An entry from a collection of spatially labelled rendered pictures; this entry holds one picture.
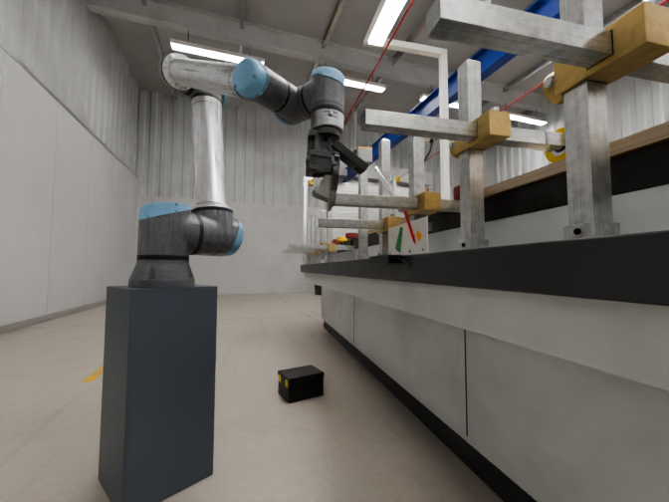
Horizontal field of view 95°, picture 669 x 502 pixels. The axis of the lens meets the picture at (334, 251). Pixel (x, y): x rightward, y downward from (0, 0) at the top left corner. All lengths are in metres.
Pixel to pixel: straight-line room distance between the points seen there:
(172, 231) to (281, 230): 7.49
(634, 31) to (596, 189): 0.19
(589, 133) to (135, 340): 1.06
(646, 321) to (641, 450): 0.35
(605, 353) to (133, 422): 1.04
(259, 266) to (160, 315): 7.41
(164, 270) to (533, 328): 0.96
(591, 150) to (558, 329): 0.27
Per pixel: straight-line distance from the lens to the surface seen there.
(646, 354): 0.54
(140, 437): 1.11
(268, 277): 8.41
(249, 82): 0.88
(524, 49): 0.51
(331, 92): 0.90
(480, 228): 0.74
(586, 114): 0.58
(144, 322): 1.02
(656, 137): 0.77
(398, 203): 0.88
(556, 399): 0.92
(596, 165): 0.56
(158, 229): 1.09
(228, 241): 1.19
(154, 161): 8.95
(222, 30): 6.82
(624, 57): 0.57
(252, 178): 8.74
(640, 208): 0.77
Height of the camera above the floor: 0.66
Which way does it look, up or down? 3 degrees up
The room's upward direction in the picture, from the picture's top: straight up
